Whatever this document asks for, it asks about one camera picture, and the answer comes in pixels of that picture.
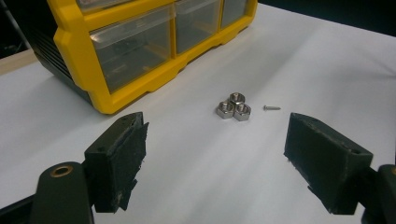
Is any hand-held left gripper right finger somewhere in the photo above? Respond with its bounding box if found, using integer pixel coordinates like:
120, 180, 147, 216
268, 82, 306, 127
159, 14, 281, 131
283, 112, 375, 216

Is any set of clear plastic drawers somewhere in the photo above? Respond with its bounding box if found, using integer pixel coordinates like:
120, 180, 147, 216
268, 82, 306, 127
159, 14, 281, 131
76, 0, 250, 94

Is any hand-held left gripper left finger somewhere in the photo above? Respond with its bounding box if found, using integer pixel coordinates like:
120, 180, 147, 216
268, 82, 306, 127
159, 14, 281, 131
83, 111, 149, 215

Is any yellow black drawer organizer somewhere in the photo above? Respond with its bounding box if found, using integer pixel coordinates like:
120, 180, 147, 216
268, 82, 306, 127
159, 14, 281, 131
29, 0, 260, 116

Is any silver hex nut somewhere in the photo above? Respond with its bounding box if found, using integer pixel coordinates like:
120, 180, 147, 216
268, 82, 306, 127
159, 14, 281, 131
216, 101, 235, 119
228, 91, 247, 105
233, 103, 252, 122

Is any light wooden table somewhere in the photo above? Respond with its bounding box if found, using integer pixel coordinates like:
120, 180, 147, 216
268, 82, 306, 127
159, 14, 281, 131
0, 48, 40, 77

